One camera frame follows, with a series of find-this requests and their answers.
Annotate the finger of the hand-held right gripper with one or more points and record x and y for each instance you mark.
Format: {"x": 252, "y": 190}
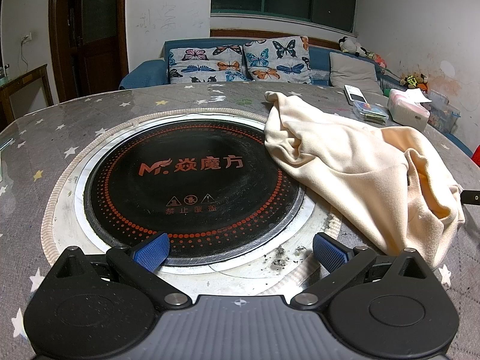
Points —
{"x": 470, "y": 197}

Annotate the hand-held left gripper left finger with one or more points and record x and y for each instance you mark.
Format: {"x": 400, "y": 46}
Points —
{"x": 153, "y": 250}

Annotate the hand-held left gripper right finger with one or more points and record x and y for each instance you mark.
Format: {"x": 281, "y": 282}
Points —
{"x": 328, "y": 251}

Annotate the cream fleece garment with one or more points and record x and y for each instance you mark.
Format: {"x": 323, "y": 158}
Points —
{"x": 337, "y": 157}

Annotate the red plastic stool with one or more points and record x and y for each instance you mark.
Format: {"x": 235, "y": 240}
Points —
{"x": 476, "y": 153}

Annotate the round black induction cooktop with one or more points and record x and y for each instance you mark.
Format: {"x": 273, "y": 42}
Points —
{"x": 187, "y": 195}

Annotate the clear toy storage bin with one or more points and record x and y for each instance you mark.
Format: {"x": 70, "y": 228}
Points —
{"x": 442, "y": 116}

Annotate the white pink tissue box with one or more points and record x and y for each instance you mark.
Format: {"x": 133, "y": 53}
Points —
{"x": 405, "y": 112}

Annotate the pile of small toys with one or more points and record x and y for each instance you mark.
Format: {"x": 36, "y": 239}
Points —
{"x": 412, "y": 80}

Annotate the small clear plastic box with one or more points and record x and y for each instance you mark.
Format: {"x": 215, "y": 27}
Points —
{"x": 369, "y": 111}

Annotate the white remote control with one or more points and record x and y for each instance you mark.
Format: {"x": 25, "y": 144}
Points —
{"x": 354, "y": 93}

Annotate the grey star print tablecloth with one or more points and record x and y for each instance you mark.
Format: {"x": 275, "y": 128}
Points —
{"x": 45, "y": 127}

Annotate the orange plush toy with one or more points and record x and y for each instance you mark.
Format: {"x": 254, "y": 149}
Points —
{"x": 377, "y": 59}

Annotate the plain grey pillow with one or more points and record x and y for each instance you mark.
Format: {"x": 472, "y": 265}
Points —
{"x": 354, "y": 71}

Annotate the blue sofa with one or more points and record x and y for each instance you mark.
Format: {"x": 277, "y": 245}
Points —
{"x": 144, "y": 73}

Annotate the wide butterfly print pillow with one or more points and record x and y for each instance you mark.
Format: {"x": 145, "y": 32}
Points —
{"x": 202, "y": 63}

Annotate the black white plush toy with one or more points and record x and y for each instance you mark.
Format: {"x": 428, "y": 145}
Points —
{"x": 350, "y": 45}

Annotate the square butterfly print pillow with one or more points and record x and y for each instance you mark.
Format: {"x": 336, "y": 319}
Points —
{"x": 273, "y": 60}

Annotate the wooden side table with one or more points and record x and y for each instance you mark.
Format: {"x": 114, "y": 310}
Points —
{"x": 33, "y": 78}

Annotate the dark wooden door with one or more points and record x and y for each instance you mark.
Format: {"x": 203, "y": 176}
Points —
{"x": 93, "y": 26}

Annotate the white wall socket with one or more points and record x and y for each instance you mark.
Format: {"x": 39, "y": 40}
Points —
{"x": 26, "y": 38}

